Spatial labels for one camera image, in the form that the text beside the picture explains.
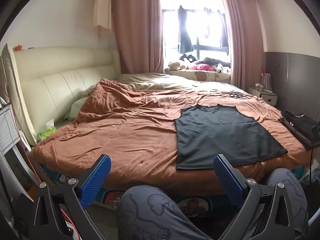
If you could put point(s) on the cream leather headboard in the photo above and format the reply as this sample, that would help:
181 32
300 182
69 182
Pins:
62 80

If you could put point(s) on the brown blanket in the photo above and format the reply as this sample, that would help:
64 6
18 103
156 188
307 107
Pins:
125 135

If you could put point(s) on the white slatted board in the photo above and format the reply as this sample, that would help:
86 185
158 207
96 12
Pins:
7 130

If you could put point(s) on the white nightstand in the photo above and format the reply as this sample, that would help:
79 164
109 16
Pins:
263 97

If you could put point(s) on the green packet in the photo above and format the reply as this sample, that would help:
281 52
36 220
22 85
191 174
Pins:
47 133

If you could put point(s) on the stack of dark folded clothes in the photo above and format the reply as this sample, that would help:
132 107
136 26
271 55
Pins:
297 127

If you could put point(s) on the beige bed sheet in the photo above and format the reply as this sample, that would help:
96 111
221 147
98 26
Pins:
155 82

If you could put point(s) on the dark hanging garment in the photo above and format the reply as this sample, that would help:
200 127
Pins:
223 32
185 35

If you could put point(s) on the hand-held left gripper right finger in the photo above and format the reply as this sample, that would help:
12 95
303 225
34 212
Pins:
228 177

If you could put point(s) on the printed window seat cushion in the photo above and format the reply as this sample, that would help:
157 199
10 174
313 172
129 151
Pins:
200 75

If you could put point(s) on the cartoon printed bed sheet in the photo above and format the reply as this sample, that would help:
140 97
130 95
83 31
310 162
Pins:
195 205

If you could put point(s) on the cream padded side panel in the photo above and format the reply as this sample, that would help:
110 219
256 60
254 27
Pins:
15 92

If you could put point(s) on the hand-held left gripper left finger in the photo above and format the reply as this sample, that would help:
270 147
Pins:
96 180

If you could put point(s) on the cream hanging cloth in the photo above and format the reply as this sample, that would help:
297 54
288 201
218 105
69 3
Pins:
102 7

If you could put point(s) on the dark clothing heap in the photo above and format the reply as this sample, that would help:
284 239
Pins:
215 62

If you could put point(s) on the white pillow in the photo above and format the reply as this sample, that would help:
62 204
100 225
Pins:
75 107

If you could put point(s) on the black and white plush toy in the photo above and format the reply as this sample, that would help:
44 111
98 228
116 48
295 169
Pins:
187 58

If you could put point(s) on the black sleeveless vest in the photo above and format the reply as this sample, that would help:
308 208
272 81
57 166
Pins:
220 135

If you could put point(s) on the pink plush toy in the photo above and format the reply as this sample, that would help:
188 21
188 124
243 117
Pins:
200 67

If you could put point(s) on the window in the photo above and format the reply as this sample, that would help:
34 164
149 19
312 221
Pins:
200 25

